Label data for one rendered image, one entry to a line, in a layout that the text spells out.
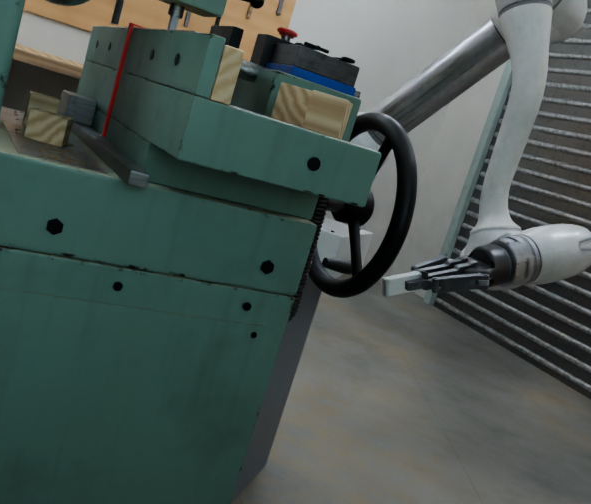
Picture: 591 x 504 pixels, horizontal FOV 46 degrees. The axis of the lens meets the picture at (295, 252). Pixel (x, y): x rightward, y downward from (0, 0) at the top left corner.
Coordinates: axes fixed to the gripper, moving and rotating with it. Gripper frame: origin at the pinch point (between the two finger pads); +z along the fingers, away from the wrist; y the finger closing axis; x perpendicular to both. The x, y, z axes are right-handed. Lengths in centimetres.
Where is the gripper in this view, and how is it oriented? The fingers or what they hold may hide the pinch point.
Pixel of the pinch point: (401, 283)
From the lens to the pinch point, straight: 117.9
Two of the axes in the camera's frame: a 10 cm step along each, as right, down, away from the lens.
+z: -9.1, 1.5, -3.9
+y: 4.2, 2.9, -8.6
